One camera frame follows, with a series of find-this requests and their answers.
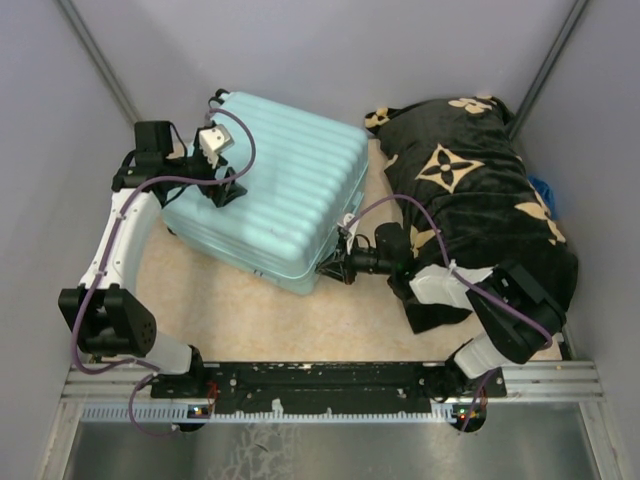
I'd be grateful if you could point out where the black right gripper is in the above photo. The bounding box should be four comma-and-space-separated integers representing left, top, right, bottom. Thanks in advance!
315, 234, 394, 286

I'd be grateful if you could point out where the light teal hardshell suitcase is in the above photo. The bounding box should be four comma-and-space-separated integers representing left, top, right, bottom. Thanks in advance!
162, 90, 368, 295

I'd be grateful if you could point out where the black floral fleece blanket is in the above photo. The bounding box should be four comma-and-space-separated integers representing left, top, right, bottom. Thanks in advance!
364, 96, 578, 309

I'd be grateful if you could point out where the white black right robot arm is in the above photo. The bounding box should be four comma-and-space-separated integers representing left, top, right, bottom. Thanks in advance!
316, 223, 566, 398

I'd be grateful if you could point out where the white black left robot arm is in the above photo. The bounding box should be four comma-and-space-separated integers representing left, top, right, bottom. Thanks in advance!
58, 121, 244, 397

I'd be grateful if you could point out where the yellow and blue garment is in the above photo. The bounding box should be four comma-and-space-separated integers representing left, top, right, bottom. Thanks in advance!
528, 175, 557, 220

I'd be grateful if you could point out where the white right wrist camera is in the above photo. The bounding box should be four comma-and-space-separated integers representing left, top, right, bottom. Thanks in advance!
337, 213, 359, 245

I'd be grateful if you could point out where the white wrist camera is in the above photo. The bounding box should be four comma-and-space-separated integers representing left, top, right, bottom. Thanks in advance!
337, 213, 359, 245
197, 125, 234, 168

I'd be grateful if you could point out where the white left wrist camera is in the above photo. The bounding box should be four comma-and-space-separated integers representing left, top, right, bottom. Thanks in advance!
197, 125, 234, 168

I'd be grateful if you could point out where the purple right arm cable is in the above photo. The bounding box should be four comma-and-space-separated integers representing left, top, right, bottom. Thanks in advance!
343, 193, 554, 435

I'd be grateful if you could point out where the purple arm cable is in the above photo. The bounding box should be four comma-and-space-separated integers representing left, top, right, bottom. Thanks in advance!
69, 107, 258, 440
343, 193, 554, 435

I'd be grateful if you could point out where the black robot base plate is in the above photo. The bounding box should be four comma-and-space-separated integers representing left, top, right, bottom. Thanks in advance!
151, 362, 481, 413

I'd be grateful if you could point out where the white cable duct strip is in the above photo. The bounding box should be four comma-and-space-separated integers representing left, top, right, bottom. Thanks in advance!
79, 398, 471, 424

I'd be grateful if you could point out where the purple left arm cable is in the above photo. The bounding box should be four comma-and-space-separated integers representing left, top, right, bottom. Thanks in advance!
69, 107, 258, 440

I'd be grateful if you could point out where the aluminium frame rail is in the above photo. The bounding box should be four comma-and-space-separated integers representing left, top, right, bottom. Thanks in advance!
38, 360, 630, 479

